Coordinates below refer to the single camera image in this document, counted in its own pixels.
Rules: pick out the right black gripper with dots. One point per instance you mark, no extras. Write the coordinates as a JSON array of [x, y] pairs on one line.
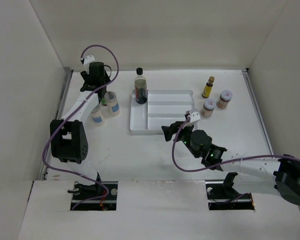
[[169, 130]]

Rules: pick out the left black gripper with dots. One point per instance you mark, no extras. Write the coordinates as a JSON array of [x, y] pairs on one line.
[[86, 75]]

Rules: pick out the dark soy sauce bottle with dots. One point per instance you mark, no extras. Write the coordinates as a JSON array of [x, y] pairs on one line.
[[140, 87]]

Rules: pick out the white granule jar blue label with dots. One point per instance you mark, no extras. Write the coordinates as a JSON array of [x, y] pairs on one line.
[[112, 103]]

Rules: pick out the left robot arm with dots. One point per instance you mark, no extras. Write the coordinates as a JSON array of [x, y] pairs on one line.
[[69, 143]]

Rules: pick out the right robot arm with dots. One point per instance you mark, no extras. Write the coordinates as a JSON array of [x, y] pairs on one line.
[[277, 175]]

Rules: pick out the white divided organizer tray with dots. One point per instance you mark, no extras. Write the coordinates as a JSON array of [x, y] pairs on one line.
[[163, 108]]

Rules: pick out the orange spice jar front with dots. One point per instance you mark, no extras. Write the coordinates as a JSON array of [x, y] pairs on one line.
[[208, 107]]

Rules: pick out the orange spice jar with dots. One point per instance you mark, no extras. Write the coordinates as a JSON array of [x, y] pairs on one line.
[[208, 107], [224, 99]]

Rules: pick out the small yellow oil bottle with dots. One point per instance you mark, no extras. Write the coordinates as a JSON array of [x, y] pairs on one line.
[[208, 87]]

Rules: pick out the orange spice jar back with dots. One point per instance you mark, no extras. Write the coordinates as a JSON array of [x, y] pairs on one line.
[[224, 99]]

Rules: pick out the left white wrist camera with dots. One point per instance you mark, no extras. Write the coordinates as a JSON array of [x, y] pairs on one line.
[[86, 60]]

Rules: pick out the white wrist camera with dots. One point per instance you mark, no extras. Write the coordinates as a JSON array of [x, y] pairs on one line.
[[192, 117], [86, 60]]

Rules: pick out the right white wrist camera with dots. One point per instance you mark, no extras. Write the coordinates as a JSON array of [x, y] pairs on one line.
[[192, 117]]

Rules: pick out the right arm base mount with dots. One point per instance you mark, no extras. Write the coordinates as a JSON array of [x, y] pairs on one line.
[[221, 196]]

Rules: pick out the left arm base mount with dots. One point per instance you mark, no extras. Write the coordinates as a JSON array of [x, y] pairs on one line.
[[92, 197]]

